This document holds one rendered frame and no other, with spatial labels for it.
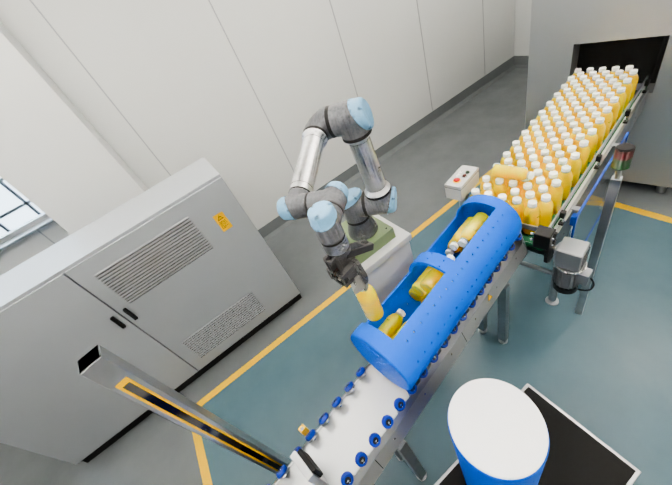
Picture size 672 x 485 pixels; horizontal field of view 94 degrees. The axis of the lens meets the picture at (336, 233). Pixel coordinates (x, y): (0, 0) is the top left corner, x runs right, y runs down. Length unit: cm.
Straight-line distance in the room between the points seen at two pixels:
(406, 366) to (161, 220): 175
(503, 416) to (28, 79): 326
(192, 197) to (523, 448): 207
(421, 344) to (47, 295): 215
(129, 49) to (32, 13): 57
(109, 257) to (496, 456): 220
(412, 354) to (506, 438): 35
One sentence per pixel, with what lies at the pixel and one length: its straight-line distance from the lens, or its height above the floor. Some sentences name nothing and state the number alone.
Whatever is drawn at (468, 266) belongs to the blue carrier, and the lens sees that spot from 134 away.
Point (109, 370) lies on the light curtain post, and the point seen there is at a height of 165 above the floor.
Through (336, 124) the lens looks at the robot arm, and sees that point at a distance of 117.
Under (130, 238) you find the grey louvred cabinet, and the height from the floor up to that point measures 140.
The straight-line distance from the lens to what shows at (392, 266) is 161.
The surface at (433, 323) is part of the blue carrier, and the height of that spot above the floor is 118.
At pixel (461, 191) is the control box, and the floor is 107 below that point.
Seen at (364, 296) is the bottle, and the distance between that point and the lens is 107.
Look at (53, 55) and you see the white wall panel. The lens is 342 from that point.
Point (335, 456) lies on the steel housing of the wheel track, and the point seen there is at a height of 93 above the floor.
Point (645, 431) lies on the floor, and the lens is 245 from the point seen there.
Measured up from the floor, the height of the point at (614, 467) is 15.
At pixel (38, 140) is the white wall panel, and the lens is 320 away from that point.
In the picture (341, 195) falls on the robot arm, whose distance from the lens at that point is 90.
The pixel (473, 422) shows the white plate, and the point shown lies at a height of 104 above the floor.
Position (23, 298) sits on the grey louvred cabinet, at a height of 143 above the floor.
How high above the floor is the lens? 223
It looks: 39 degrees down
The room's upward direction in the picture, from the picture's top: 25 degrees counter-clockwise
